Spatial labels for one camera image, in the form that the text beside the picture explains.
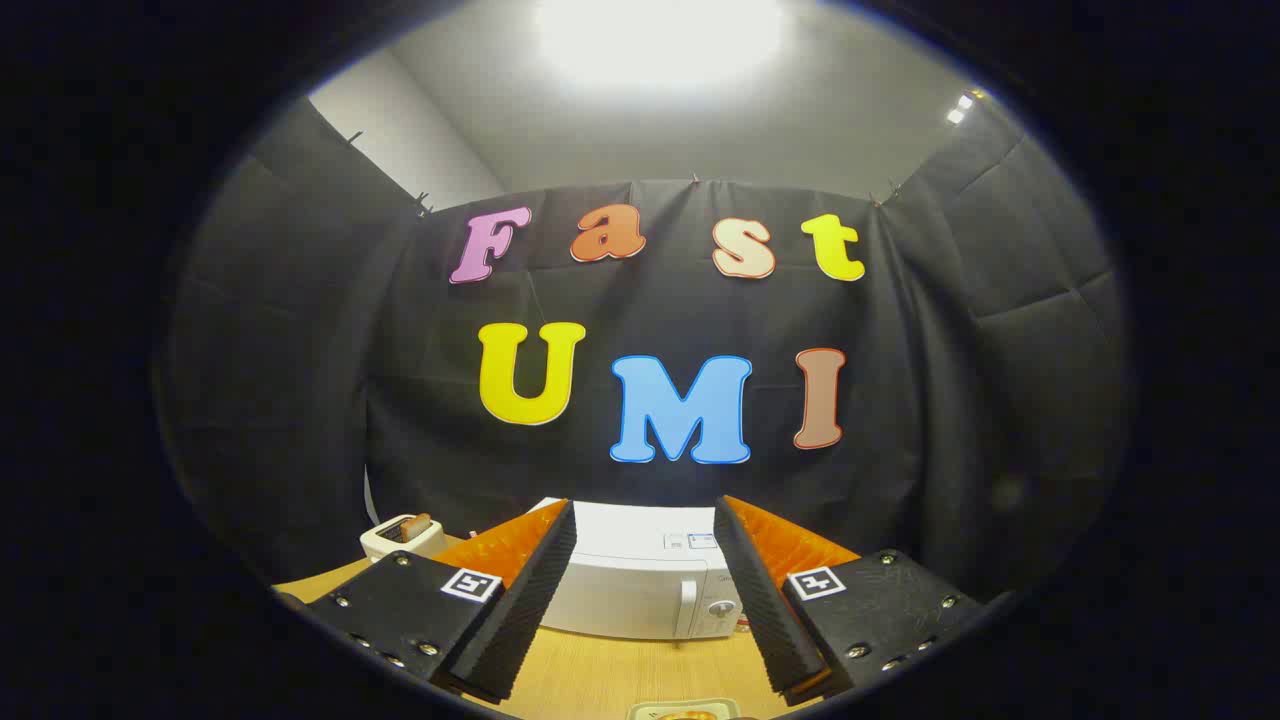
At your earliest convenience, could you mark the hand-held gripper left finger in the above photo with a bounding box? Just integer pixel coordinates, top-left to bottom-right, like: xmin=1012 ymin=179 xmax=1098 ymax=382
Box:
xmin=303 ymin=498 xmax=579 ymax=703

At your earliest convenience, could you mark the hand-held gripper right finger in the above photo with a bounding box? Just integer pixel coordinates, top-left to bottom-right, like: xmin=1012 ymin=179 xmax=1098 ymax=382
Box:
xmin=712 ymin=494 xmax=991 ymax=708

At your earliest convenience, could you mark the white microwave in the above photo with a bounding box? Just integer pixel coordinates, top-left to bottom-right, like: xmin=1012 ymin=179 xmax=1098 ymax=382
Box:
xmin=530 ymin=497 xmax=751 ymax=641

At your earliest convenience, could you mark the white toaster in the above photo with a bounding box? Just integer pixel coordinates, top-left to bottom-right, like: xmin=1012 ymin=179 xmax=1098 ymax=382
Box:
xmin=360 ymin=513 xmax=448 ymax=563

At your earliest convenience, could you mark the white cherry print tray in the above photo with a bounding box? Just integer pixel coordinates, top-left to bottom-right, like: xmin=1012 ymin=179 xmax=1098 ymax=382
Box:
xmin=627 ymin=697 xmax=741 ymax=720

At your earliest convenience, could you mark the black backdrop cloth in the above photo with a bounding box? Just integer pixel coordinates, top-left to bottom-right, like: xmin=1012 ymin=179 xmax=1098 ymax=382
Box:
xmin=155 ymin=95 xmax=1131 ymax=601

